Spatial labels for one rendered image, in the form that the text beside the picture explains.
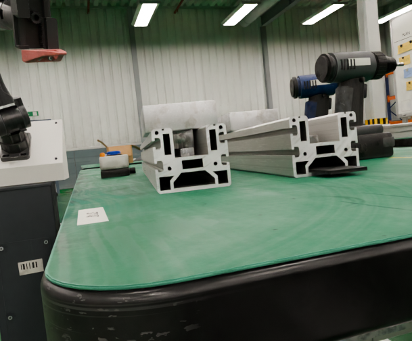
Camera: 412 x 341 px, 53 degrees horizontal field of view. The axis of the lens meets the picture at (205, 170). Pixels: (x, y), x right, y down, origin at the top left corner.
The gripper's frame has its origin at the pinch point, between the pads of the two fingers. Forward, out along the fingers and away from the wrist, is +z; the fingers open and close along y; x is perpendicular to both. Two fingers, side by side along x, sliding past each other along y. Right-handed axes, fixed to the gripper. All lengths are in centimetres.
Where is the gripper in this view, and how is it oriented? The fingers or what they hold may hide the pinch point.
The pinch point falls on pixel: (58, 20)
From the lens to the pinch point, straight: 71.7
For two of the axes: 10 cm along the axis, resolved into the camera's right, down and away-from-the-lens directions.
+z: 7.3, 3.0, -6.2
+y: 0.7, -9.3, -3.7
